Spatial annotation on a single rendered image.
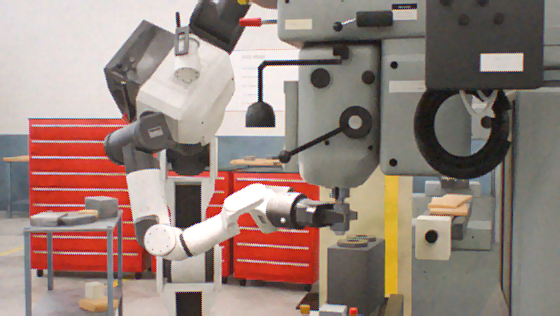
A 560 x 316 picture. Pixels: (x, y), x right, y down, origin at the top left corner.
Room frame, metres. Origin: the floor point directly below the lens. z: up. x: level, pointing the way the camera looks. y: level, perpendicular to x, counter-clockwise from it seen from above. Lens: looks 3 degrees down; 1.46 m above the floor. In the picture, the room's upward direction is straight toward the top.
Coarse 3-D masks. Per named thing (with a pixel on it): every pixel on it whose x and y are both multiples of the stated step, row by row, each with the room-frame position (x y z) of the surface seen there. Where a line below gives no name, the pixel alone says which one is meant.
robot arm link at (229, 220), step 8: (256, 184) 1.88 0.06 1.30; (240, 192) 1.88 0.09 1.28; (248, 192) 1.87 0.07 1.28; (256, 192) 1.86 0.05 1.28; (264, 192) 1.85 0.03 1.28; (232, 200) 1.87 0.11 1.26; (240, 200) 1.86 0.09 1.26; (248, 200) 1.85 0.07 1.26; (256, 200) 1.84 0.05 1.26; (264, 200) 1.85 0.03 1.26; (224, 208) 1.87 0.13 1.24; (232, 208) 1.85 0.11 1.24; (240, 208) 1.84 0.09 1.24; (248, 208) 1.85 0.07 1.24; (224, 216) 1.86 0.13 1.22; (232, 216) 1.85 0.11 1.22; (224, 224) 1.87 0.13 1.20; (232, 224) 1.86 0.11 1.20; (232, 232) 1.87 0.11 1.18
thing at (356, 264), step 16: (352, 240) 2.20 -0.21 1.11; (368, 240) 2.23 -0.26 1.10; (384, 240) 2.29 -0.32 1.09; (336, 256) 2.13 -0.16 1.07; (352, 256) 2.12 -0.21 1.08; (368, 256) 2.11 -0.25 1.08; (384, 256) 2.30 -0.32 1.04; (336, 272) 2.13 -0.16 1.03; (352, 272) 2.12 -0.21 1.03; (368, 272) 2.11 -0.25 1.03; (384, 272) 2.29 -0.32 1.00; (336, 288) 2.13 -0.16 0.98; (352, 288) 2.12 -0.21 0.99; (368, 288) 2.11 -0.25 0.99; (384, 288) 2.29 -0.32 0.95; (336, 304) 2.13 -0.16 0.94; (352, 304) 2.12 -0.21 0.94; (368, 304) 2.11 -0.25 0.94
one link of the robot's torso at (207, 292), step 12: (216, 252) 2.35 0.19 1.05; (216, 264) 2.34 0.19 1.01; (216, 276) 2.35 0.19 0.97; (168, 288) 2.35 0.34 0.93; (180, 288) 2.35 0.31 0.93; (192, 288) 2.35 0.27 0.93; (204, 288) 2.35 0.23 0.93; (216, 288) 2.35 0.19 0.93; (168, 300) 2.35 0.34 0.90; (180, 300) 2.39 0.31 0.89; (192, 300) 2.39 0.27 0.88; (204, 300) 2.35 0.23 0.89; (168, 312) 2.35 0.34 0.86; (180, 312) 2.41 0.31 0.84; (192, 312) 2.42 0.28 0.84; (204, 312) 2.36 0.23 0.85
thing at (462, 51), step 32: (448, 0) 1.33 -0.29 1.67; (480, 0) 1.32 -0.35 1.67; (512, 0) 1.32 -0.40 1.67; (544, 0) 1.31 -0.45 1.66; (448, 32) 1.34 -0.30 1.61; (480, 32) 1.33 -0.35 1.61; (512, 32) 1.32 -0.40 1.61; (448, 64) 1.34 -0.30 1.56; (480, 64) 1.33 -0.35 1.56; (512, 64) 1.32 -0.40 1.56
